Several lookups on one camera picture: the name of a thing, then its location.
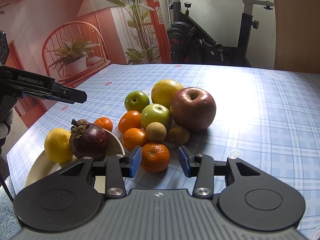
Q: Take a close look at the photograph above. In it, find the person's left hand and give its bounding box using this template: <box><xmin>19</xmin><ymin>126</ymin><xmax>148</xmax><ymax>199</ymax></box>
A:
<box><xmin>0</xmin><ymin>109</ymin><xmax>14</xmax><ymax>155</ymax></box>

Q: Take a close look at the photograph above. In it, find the light tan longan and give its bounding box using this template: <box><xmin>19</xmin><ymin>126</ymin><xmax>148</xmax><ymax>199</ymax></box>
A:
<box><xmin>145</xmin><ymin>122</ymin><xmax>167</xmax><ymax>142</ymax></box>

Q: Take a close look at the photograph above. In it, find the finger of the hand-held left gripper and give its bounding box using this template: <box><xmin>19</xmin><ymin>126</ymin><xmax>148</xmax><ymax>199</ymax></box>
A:
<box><xmin>51</xmin><ymin>82</ymin><xmax>88</xmax><ymax>104</ymax></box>
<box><xmin>20</xmin><ymin>91</ymin><xmax>75</xmax><ymax>104</ymax></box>

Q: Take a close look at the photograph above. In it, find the light green apple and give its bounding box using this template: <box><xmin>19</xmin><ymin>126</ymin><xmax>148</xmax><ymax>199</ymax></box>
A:
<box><xmin>140</xmin><ymin>103</ymin><xmax>173</xmax><ymax>130</ymax></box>

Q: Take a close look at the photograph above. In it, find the light wooden panel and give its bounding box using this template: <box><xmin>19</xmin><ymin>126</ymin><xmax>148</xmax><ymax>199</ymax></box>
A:
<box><xmin>271</xmin><ymin>0</ymin><xmax>320</xmax><ymax>74</ymax></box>

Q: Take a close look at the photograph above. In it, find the dark purple mangosteen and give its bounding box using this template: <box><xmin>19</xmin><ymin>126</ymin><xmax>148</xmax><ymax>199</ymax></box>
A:
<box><xmin>69</xmin><ymin>119</ymin><xmax>108</xmax><ymax>162</ymax></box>

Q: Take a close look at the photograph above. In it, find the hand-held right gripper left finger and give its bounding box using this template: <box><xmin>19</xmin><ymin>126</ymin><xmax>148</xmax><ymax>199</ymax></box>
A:
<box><xmin>58</xmin><ymin>146</ymin><xmax>142</xmax><ymax>198</ymax></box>

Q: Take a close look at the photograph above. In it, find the black exercise bike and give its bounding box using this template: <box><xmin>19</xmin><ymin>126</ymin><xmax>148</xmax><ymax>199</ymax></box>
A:
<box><xmin>154</xmin><ymin>0</ymin><xmax>275</xmax><ymax>68</ymax></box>

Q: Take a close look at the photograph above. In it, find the dark green apple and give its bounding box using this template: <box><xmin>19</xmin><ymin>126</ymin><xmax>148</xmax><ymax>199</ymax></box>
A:
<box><xmin>124</xmin><ymin>91</ymin><xmax>150</xmax><ymax>112</ymax></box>

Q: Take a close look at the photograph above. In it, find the thin metal pole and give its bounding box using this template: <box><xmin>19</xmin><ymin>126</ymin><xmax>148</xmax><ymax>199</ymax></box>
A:
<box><xmin>165</xmin><ymin>0</ymin><xmax>172</xmax><ymax>27</ymax></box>

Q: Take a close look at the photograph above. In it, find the white round plate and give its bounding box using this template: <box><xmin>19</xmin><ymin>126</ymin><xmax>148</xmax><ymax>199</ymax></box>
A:
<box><xmin>24</xmin><ymin>129</ymin><xmax>126</xmax><ymax>195</ymax></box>

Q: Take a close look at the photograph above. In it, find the orange tangerine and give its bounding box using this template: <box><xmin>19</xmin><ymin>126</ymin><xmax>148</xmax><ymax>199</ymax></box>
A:
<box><xmin>94</xmin><ymin>117</ymin><xmax>114</xmax><ymax>132</ymax></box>
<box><xmin>141</xmin><ymin>142</ymin><xmax>171</xmax><ymax>173</ymax></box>
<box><xmin>122</xmin><ymin>128</ymin><xmax>148</xmax><ymax>152</ymax></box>
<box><xmin>118</xmin><ymin>110</ymin><xmax>142</xmax><ymax>134</ymax></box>

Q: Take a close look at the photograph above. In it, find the dark brown longan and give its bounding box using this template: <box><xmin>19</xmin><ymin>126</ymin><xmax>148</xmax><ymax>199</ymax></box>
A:
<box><xmin>167</xmin><ymin>126</ymin><xmax>190</xmax><ymax>146</ymax></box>

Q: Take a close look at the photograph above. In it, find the blue plaid tablecloth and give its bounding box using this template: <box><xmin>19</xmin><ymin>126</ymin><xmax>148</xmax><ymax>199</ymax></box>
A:
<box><xmin>6</xmin><ymin>63</ymin><xmax>320</xmax><ymax>240</ymax></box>

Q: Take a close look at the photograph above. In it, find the yellow lemon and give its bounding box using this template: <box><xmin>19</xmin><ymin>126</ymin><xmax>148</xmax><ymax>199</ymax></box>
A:
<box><xmin>151</xmin><ymin>79</ymin><xmax>185</xmax><ymax>110</ymax></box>
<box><xmin>44</xmin><ymin>128</ymin><xmax>74</xmax><ymax>163</ymax></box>

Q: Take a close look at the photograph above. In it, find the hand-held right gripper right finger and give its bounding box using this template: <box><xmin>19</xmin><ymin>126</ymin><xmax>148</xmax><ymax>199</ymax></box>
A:
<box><xmin>178</xmin><ymin>145</ymin><xmax>263</xmax><ymax>200</ymax></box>

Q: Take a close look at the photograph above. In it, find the red apple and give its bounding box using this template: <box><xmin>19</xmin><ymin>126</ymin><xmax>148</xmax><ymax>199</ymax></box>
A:
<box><xmin>170</xmin><ymin>87</ymin><xmax>217</xmax><ymax>132</ymax></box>

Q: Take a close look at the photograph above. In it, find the light blue fuzzy rug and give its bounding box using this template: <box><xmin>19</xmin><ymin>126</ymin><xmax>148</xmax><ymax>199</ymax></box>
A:
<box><xmin>0</xmin><ymin>175</ymin><xmax>22</xmax><ymax>240</ymax></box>

